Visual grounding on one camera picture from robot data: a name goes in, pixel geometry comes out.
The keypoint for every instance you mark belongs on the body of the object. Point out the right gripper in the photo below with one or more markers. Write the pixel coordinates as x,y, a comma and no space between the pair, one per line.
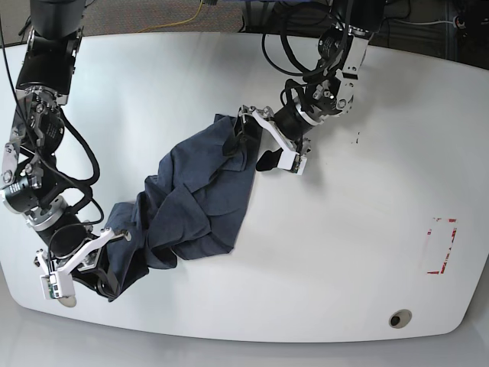
70,241

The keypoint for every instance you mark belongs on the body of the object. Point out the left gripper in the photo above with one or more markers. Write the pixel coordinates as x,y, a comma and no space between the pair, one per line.
284,133

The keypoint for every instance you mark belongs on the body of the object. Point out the dark blue t-shirt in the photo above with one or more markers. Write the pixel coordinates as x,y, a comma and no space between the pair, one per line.
192,208

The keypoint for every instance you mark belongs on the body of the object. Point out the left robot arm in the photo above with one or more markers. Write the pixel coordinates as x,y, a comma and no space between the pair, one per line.
313,95

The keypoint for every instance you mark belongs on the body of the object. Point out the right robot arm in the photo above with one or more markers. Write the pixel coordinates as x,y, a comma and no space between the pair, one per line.
31,184

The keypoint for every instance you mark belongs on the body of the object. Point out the red tape rectangle marking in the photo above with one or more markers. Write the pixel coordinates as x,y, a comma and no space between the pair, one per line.
440,239

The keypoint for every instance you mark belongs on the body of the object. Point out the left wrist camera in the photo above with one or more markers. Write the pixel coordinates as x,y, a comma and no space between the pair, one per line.
293,162

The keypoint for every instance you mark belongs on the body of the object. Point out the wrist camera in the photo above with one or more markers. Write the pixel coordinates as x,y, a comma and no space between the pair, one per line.
293,162
57,285

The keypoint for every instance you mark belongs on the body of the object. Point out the left table cable grommet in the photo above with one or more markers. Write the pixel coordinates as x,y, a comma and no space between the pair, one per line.
69,302

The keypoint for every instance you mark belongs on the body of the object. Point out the table cable grommet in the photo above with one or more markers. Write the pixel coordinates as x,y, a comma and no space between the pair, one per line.
69,302
400,319

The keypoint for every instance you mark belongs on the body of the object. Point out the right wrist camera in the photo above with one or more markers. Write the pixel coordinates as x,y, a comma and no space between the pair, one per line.
57,285

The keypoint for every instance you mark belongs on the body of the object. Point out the right table cable grommet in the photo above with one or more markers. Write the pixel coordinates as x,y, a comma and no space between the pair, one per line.
400,319

